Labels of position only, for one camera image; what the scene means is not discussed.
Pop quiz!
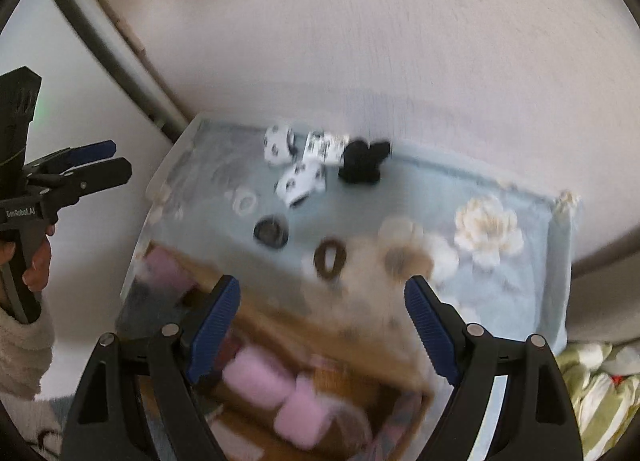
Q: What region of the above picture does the pink fluffy sock front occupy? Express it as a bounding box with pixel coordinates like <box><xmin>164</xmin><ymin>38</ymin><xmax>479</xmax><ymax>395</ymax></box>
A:
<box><xmin>221</xmin><ymin>345</ymin><xmax>296</xmax><ymax>410</ymax></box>

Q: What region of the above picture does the pink fluffy sock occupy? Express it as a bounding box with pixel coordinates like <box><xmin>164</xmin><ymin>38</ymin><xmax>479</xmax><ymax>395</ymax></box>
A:
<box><xmin>273</xmin><ymin>374</ymin><xmax>340</xmax><ymax>450</ymax></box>
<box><xmin>221</xmin><ymin>345</ymin><xmax>296</xmax><ymax>410</ymax></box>

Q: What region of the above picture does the clear tape roll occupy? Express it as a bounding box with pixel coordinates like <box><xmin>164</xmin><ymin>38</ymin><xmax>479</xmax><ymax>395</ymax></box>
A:
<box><xmin>232</xmin><ymin>187</ymin><xmax>258</xmax><ymax>218</ymax></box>

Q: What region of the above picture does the white panda sock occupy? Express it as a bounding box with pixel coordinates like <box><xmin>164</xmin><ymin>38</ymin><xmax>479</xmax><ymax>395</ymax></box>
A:
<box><xmin>264</xmin><ymin>125</ymin><xmax>297</xmax><ymax>166</ymax></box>
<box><xmin>274</xmin><ymin>160</ymin><xmax>326</xmax><ymax>208</ymax></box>

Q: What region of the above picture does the black round jar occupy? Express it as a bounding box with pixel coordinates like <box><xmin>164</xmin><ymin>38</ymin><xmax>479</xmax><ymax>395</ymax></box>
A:
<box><xmin>253</xmin><ymin>214</ymin><xmax>288</xmax><ymax>250</ymax></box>

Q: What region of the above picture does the white tissue pack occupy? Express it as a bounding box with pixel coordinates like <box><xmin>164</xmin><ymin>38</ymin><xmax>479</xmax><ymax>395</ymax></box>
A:
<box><xmin>303</xmin><ymin>131</ymin><xmax>350</xmax><ymax>166</ymax></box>

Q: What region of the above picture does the brown hair scrunchie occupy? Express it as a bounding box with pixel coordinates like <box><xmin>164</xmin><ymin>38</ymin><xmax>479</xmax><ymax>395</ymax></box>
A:
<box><xmin>314</xmin><ymin>238</ymin><xmax>347</xmax><ymax>281</ymax></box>

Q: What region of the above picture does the black fuzzy item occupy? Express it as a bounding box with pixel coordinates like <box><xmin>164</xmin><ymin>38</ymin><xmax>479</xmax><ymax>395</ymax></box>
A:
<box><xmin>338</xmin><ymin>138</ymin><xmax>392</xmax><ymax>185</ymax></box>

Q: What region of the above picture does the grey fluffy sock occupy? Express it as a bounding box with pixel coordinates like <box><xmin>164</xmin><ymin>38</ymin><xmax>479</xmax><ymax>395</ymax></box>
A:
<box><xmin>115</xmin><ymin>279</ymin><xmax>189</xmax><ymax>340</ymax></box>

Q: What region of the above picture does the white fluffy sleeve forearm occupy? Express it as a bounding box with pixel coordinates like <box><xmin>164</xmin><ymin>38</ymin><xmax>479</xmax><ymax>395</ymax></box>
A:
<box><xmin>0</xmin><ymin>303</ymin><xmax>54</xmax><ymax>400</ymax></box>

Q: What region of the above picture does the person's left hand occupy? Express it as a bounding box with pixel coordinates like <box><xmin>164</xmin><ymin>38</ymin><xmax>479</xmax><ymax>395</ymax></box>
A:
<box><xmin>1</xmin><ymin>225</ymin><xmax>55</xmax><ymax>292</ymax></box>

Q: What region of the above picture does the blue panda rug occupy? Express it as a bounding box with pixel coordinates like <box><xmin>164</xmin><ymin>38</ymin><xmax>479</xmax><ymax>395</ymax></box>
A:
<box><xmin>1</xmin><ymin>395</ymin><xmax>73</xmax><ymax>460</ymax></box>

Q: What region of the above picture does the green yellow floral blanket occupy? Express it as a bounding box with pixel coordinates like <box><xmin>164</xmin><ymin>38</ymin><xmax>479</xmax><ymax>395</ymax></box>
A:
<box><xmin>556</xmin><ymin>341</ymin><xmax>640</xmax><ymax>460</ymax></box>

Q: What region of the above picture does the blue floral table cloth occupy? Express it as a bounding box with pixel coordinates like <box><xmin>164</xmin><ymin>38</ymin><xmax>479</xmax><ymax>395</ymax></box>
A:
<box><xmin>119</xmin><ymin>118</ymin><xmax>582</xmax><ymax>461</ymax></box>

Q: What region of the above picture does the grey curved pipe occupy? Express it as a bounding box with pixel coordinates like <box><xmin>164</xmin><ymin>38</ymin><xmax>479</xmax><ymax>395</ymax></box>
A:
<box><xmin>53</xmin><ymin>0</ymin><xmax>189</xmax><ymax>142</ymax></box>

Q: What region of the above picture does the open cardboard box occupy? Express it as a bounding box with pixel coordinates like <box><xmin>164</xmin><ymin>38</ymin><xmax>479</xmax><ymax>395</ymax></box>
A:
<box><xmin>130</xmin><ymin>238</ymin><xmax>434</xmax><ymax>460</ymax></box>

